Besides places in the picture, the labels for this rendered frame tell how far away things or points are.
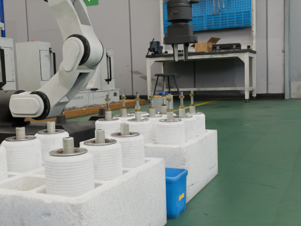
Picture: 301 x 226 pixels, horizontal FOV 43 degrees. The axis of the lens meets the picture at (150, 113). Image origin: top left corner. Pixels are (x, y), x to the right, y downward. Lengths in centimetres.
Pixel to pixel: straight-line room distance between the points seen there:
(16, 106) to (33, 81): 210
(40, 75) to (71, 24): 222
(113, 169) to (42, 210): 19
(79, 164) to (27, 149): 26
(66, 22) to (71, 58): 18
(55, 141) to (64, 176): 33
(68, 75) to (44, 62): 228
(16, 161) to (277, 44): 563
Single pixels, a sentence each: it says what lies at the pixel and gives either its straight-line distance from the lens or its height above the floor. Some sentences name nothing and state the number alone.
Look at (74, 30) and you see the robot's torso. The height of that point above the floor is 62.
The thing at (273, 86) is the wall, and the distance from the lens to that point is 633.
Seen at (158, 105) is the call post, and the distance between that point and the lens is 168.
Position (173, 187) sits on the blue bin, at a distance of 107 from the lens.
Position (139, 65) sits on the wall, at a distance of 700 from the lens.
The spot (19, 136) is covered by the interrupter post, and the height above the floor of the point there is 26.
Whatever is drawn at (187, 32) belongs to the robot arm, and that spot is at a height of 54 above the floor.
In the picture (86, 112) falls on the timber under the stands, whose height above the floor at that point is 3.
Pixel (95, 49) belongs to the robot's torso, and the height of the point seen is 53.
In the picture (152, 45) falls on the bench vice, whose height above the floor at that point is 89.
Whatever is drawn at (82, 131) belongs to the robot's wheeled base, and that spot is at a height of 17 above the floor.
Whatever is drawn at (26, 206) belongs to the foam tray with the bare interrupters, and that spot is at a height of 16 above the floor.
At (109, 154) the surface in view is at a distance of 84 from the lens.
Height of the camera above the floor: 39
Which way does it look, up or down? 5 degrees down
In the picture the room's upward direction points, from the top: 2 degrees counter-clockwise
